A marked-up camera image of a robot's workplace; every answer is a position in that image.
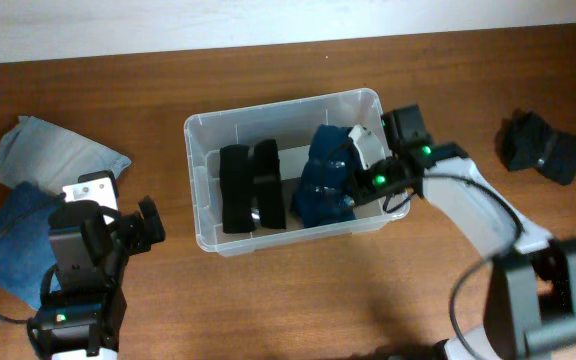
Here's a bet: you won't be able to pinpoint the dark blue taped garment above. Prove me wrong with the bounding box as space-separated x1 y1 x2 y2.
291 125 358 228

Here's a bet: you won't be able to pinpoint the black taped garment bundle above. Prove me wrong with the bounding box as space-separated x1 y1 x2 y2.
497 111 576 186

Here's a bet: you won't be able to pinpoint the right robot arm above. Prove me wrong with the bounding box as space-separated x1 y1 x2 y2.
347 105 576 359

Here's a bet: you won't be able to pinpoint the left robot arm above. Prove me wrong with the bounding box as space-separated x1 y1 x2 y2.
26 197 166 359

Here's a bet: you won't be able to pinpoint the clear plastic storage bin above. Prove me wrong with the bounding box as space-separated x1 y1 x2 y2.
184 88 411 257

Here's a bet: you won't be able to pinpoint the blue denim folded jeans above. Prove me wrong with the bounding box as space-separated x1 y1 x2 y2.
0 182 58 309

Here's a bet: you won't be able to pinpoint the light grey folded jeans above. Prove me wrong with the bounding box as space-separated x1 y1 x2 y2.
0 116 131 194

